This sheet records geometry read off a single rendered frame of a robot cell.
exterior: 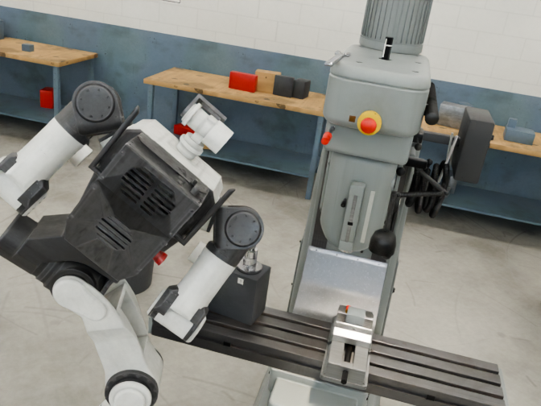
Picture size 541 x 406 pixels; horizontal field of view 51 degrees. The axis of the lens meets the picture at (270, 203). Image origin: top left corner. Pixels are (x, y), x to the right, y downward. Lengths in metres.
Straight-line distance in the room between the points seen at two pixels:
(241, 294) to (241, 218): 0.74
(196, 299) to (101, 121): 0.46
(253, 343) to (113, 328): 0.62
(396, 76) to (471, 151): 0.56
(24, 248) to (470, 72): 5.04
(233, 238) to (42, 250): 0.46
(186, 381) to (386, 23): 2.13
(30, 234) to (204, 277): 0.43
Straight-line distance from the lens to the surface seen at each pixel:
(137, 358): 1.59
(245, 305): 2.01
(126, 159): 1.19
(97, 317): 1.49
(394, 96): 1.47
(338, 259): 2.28
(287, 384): 2.01
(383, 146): 1.60
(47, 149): 1.36
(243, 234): 1.29
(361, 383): 1.88
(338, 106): 1.49
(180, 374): 3.23
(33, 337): 3.52
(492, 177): 6.22
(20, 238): 1.47
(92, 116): 1.29
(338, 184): 1.68
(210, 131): 1.32
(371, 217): 1.71
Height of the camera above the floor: 2.12
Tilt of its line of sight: 23 degrees down
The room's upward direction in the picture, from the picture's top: 8 degrees clockwise
